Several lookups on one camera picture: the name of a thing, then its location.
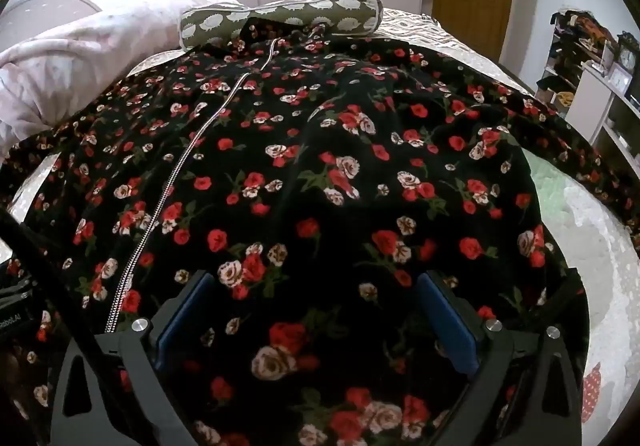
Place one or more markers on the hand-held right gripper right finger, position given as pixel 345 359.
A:
pixel 447 326

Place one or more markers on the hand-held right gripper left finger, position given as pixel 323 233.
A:
pixel 184 321

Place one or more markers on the black floral zip robe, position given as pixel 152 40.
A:
pixel 300 150

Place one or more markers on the pile of clothes on shelf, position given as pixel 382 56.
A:
pixel 585 28

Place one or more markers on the patchwork quilt bedspread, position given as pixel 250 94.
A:
pixel 600 276

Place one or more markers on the pink floral blanket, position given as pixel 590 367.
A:
pixel 75 50

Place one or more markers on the white shelf unit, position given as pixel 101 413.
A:
pixel 595 100

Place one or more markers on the pale pink headboard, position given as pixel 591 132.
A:
pixel 30 13

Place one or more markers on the dark table clock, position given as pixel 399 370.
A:
pixel 627 53

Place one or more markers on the green pillow with white print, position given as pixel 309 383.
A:
pixel 320 13

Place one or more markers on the small white picture frame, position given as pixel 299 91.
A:
pixel 620 77

